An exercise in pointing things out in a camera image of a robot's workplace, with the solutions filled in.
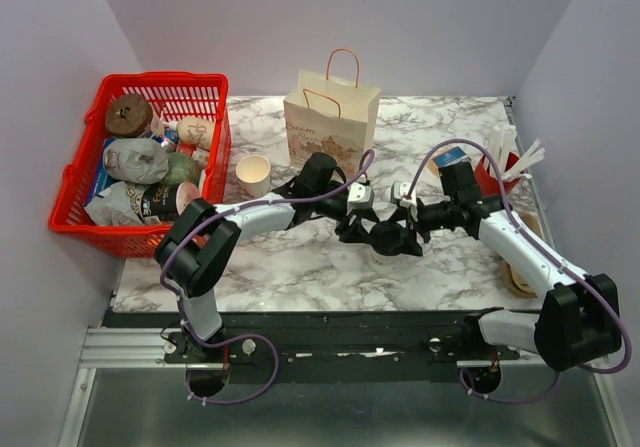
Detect black coffee cup lid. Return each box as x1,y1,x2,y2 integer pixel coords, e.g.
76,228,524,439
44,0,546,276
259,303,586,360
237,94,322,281
370,221,406,256

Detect white paper coffee cup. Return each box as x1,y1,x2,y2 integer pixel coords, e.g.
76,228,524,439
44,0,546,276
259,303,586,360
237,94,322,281
370,251,396,266

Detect paper takeout bag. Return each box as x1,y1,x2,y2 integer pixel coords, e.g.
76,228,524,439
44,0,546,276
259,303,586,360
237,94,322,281
283,65,381,176

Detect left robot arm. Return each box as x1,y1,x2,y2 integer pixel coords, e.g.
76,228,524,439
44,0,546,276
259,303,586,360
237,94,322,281
154,149,375,362

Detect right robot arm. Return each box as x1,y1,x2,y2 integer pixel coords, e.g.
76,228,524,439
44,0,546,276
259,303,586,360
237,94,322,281
392,162,622,372

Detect blue orange card box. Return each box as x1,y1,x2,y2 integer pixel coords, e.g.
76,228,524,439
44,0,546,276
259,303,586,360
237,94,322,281
428,146,470,175

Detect red straw cup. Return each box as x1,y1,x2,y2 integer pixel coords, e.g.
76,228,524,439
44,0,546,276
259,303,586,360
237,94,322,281
474,152,520,197

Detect cardboard cup carrier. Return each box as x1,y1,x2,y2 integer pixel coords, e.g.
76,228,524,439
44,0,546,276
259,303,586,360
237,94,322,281
500,211,543,299

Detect white wrapped straws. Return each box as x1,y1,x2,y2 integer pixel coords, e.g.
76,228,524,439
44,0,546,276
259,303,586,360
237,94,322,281
487,125,545,181

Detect beige printed bottle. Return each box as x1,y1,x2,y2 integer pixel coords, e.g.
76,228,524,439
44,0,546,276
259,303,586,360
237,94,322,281
166,116,216,151

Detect green avocado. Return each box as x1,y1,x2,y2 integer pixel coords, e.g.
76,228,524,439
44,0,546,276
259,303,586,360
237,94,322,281
160,152,202,186

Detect black food cup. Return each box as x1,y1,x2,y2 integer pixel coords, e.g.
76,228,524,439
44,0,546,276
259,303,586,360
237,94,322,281
139,182,200,225

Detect red plastic basket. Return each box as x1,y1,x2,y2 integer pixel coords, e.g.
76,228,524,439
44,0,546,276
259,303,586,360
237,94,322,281
48,71,232,258

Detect grey crumpled bag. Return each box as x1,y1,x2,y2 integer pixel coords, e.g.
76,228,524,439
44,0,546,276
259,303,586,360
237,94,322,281
102,138,169,185

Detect silver snack bag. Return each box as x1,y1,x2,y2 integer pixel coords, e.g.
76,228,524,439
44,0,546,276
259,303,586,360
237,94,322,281
85,181,147,226

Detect blue flat package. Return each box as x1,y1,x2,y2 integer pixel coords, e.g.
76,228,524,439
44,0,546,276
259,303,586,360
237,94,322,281
83,138,116,207

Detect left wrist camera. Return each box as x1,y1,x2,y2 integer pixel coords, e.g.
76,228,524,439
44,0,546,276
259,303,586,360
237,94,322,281
347,182,374,214

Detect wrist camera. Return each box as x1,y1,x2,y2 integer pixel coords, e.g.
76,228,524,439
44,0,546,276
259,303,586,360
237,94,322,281
347,182,374,214
390,181,418,219

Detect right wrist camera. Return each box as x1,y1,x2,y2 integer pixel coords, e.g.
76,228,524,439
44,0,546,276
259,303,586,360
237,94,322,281
390,181,418,219

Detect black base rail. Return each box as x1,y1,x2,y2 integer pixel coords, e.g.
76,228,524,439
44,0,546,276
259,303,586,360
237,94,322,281
99,309,556,386

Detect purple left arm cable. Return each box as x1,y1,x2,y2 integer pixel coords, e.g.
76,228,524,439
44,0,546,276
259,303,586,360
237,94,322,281
159,149,376,338

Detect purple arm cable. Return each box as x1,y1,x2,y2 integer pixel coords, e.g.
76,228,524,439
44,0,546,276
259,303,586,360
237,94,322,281
159,149,376,338
404,139,634,403

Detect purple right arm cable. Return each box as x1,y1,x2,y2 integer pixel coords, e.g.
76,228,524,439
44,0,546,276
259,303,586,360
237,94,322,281
404,139,634,403

